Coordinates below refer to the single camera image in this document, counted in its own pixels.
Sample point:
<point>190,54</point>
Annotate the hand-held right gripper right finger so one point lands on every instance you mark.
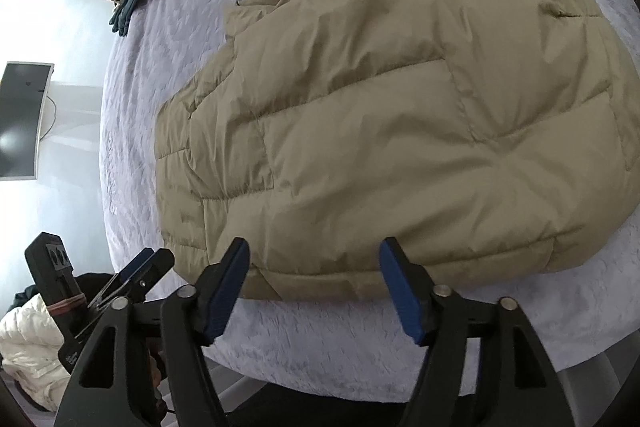
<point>400,287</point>

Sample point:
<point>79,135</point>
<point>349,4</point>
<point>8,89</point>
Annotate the wall-mounted monitor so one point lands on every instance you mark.
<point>20,117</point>

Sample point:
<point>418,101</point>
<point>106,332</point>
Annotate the white puffer jacket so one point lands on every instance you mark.
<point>30,347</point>

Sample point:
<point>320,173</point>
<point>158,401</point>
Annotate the khaki puffer jacket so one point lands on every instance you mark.
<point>400,117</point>

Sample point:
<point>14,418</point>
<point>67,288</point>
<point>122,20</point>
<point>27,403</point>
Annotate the purple fleece blanket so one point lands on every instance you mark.
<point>165,57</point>

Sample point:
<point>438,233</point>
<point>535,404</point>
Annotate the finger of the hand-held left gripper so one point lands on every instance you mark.
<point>137,264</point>
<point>150,274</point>

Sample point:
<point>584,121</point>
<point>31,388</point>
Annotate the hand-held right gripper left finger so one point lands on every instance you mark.
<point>225,292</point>

